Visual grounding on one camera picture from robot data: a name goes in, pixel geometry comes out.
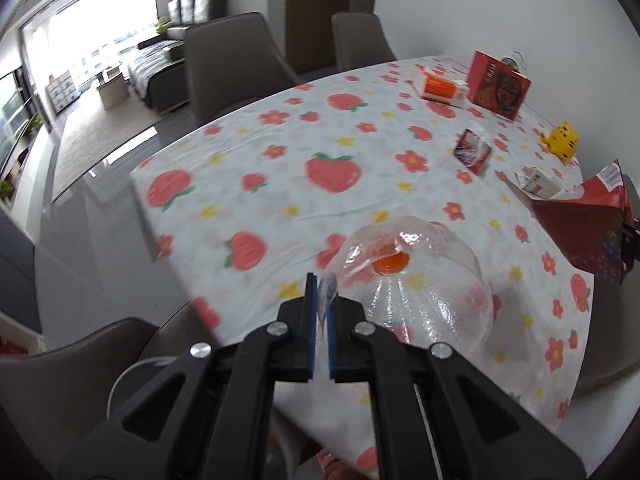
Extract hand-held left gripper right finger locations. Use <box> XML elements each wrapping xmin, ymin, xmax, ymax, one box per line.
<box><xmin>327</xmin><ymin>297</ymin><xmax>586</xmax><ymax>480</ymax></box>

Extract small coffee table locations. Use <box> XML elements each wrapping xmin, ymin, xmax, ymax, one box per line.
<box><xmin>96</xmin><ymin>62</ymin><xmax>131</xmax><ymax>108</ymax></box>

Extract floral strawberry tablecloth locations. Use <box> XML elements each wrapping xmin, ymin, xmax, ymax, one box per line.
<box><xmin>131</xmin><ymin>55</ymin><xmax>596</xmax><ymax>480</ymax></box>

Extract dark red bag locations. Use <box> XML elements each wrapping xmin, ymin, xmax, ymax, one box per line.
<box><xmin>505</xmin><ymin>159</ymin><xmax>636</xmax><ymax>286</ymax></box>

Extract grey-brown dining chair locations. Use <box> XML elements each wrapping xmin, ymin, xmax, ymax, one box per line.
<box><xmin>572</xmin><ymin>280</ymin><xmax>640</xmax><ymax>401</ymax></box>
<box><xmin>0</xmin><ymin>316</ymin><xmax>221</xmax><ymax>480</ymax></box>
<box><xmin>185</xmin><ymin>12</ymin><xmax>303</xmax><ymax>126</ymax></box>
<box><xmin>331</xmin><ymin>11</ymin><xmax>397</xmax><ymax>73</ymax></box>

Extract white storage drawers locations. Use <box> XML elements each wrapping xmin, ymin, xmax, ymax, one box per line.
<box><xmin>46</xmin><ymin>72</ymin><xmax>78</xmax><ymax>113</ymax></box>

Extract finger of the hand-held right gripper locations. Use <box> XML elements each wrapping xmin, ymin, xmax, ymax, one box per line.
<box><xmin>620</xmin><ymin>219</ymin><xmax>640</xmax><ymax>275</ymax></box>

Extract beige rug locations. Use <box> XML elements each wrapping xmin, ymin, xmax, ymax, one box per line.
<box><xmin>52</xmin><ymin>92</ymin><xmax>166</xmax><ymax>201</ymax></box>

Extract small white box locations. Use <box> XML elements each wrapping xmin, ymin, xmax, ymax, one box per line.
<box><xmin>515</xmin><ymin>165</ymin><xmax>562</xmax><ymax>201</ymax></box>

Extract orange and white box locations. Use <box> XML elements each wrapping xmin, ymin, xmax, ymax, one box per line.
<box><xmin>415</xmin><ymin>64</ymin><xmax>471</xmax><ymax>108</ymax></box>

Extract dark leather sofa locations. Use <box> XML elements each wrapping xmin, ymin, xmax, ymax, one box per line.
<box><xmin>127</xmin><ymin>0</ymin><xmax>228</xmax><ymax>113</ymax></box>

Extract snack packet in clear wrapper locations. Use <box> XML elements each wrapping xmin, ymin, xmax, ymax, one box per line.
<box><xmin>453</xmin><ymin>125</ymin><xmax>493</xmax><ymax>176</ymax></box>

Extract red printed box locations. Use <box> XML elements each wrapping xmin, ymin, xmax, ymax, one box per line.
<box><xmin>467</xmin><ymin>50</ymin><xmax>532</xmax><ymax>121</ymax></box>

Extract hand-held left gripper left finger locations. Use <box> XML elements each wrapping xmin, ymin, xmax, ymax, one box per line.
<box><xmin>57</xmin><ymin>272</ymin><xmax>321</xmax><ymax>480</ymax></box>

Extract dark blue cabinet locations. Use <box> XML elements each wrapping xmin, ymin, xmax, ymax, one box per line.
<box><xmin>0</xmin><ymin>210</ymin><xmax>43</xmax><ymax>336</ymax></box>

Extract brown wooden door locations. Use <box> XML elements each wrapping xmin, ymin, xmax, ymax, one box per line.
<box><xmin>286</xmin><ymin>0</ymin><xmax>381</xmax><ymax>73</ymax></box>

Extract yellow tiger toy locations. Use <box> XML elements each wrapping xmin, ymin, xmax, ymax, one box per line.
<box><xmin>540</xmin><ymin>121</ymin><xmax>581</xmax><ymax>161</ymax></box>

